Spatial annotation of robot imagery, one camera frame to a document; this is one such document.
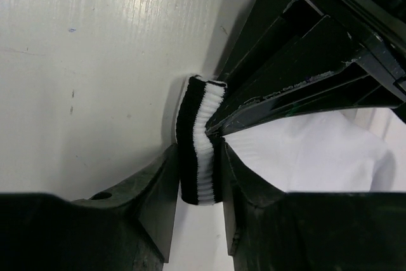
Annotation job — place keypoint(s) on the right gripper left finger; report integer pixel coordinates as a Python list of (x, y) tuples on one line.
[(126, 227)]

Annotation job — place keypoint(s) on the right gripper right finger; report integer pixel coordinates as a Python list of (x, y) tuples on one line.
[(268, 229)]

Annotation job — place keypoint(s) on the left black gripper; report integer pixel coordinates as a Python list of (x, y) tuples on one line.
[(352, 58)]

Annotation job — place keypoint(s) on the white sock black cuff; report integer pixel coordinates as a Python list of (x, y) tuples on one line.
[(322, 152)]

